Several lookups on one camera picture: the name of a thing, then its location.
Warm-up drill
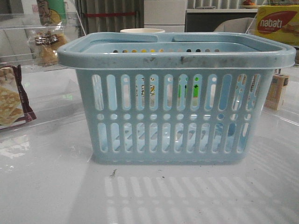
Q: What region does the beige tissue pack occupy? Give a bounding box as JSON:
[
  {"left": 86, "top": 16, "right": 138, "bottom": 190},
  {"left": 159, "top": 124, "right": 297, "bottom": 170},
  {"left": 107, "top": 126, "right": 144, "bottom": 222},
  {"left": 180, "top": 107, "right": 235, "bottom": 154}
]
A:
[{"left": 264, "top": 75, "right": 289, "bottom": 110}]

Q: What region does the bread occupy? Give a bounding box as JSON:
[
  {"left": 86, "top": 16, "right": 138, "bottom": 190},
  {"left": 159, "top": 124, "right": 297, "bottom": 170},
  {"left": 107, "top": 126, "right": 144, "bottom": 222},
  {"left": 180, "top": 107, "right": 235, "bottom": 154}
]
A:
[{"left": 28, "top": 22, "right": 68, "bottom": 67}]

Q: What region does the light blue plastic basket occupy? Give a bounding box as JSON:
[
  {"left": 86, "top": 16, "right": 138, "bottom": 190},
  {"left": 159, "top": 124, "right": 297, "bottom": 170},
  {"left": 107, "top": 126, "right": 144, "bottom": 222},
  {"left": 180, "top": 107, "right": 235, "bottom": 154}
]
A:
[{"left": 57, "top": 32, "right": 296, "bottom": 164}]

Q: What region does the yellow nabati wafer box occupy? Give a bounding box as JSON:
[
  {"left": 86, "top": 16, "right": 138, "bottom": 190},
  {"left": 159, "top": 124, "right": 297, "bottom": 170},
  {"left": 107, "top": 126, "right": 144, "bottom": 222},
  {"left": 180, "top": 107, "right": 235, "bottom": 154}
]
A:
[{"left": 253, "top": 5, "right": 299, "bottom": 46}]

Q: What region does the clear acrylic left shelf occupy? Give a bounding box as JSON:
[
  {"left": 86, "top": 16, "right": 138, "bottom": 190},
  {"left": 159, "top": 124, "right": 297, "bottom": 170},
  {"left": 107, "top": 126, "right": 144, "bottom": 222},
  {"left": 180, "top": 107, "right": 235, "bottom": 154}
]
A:
[{"left": 0, "top": 11, "right": 84, "bottom": 132}]

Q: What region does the clear acrylic shelf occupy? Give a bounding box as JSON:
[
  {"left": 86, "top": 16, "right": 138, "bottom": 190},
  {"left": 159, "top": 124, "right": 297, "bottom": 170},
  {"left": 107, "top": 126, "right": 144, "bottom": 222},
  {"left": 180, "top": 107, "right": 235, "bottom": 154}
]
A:
[
  {"left": 0, "top": 11, "right": 84, "bottom": 132},
  {"left": 244, "top": 17, "right": 299, "bottom": 124}
]

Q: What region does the brown cracker snack package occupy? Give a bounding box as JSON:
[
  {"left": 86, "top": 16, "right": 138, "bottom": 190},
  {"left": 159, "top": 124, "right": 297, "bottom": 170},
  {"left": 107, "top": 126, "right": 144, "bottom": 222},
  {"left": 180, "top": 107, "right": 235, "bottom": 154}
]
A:
[{"left": 0, "top": 65, "right": 36, "bottom": 130}]

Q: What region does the green labelled package behind basket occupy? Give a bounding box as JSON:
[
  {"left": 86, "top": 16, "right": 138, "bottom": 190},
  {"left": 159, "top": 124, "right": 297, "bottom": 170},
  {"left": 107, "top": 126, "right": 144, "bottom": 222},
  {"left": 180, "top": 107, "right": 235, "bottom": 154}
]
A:
[{"left": 177, "top": 74, "right": 201, "bottom": 111}]

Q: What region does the clear acrylic right shelf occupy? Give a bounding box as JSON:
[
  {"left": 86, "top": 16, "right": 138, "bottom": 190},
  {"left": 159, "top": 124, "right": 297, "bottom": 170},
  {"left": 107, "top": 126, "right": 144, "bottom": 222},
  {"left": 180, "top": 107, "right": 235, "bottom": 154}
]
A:
[{"left": 244, "top": 17, "right": 299, "bottom": 124}]

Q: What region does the green yellow cartoon package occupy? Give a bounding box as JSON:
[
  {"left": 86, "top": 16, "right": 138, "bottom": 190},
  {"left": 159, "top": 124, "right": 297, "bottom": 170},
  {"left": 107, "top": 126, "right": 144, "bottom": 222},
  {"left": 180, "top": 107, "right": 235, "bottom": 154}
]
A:
[{"left": 36, "top": 0, "right": 66, "bottom": 25}]

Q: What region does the white drawer cabinet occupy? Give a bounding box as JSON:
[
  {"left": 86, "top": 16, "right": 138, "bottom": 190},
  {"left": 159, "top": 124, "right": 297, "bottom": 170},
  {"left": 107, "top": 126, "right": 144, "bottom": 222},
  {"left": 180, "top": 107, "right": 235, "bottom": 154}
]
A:
[{"left": 143, "top": 0, "right": 187, "bottom": 32}]

